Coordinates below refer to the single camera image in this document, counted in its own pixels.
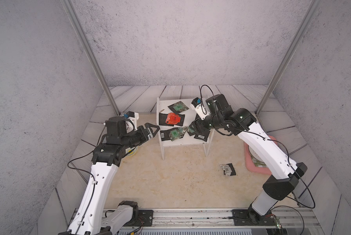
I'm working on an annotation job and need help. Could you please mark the yellow patterned bowl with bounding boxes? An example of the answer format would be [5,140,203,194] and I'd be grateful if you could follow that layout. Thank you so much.
[125,147,138,157]

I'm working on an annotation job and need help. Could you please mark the white two-tier shelf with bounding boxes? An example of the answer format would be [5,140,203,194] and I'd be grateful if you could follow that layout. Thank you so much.
[156,98,215,160]

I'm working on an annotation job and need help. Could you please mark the checkered cloth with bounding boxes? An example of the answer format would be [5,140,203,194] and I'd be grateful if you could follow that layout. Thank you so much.
[252,157,267,168]

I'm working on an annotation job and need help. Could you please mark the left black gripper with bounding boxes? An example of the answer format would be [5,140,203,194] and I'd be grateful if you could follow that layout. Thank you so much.
[120,123,160,150]

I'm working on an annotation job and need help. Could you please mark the right metal frame post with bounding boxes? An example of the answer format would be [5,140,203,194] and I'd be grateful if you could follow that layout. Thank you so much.
[255,0,322,115]

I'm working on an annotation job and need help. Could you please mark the metal frame post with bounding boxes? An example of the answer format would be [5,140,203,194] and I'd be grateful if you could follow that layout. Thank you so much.
[61,0,121,116]
[255,0,322,115]

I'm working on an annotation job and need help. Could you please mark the pink tray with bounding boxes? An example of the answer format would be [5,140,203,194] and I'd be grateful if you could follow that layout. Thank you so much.
[243,135,280,175]

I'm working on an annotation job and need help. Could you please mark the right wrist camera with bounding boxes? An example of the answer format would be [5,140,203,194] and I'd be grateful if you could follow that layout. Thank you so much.
[191,98,210,120]

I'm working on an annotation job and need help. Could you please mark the small green tea bag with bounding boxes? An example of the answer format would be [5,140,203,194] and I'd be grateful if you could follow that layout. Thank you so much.
[184,126,196,136]

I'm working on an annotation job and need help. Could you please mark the black barcode tea bag lower right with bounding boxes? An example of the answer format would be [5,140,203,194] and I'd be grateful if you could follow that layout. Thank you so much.
[194,130,210,142]

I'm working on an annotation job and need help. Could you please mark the green crumpled tea bag lower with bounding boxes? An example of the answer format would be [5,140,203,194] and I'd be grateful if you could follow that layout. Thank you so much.
[169,127,187,142]

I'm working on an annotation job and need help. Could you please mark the green tea bag top shelf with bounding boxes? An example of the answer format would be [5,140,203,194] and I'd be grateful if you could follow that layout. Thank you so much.
[168,101,189,114]

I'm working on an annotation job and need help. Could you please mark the black barcode tea bag lower left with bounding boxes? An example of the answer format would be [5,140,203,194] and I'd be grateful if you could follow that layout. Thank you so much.
[160,128,177,142]

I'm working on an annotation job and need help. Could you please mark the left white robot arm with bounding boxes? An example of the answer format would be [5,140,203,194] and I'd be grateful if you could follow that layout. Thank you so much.
[64,116,160,235]

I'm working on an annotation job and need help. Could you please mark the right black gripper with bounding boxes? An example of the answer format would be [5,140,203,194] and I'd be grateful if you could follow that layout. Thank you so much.
[187,116,224,135]

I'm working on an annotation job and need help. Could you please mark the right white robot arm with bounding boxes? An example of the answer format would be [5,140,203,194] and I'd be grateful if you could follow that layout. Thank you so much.
[193,107,307,225]

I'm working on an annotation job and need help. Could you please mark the metal base rail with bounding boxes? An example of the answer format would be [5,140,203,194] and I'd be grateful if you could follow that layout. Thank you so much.
[72,207,326,235]

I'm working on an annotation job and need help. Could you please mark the left metal frame post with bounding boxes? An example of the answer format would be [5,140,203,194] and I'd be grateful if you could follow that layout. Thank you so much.
[61,0,121,116]

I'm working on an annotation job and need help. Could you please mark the round patterned plate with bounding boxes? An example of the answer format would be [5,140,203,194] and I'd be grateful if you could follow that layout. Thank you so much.
[248,146,262,162]

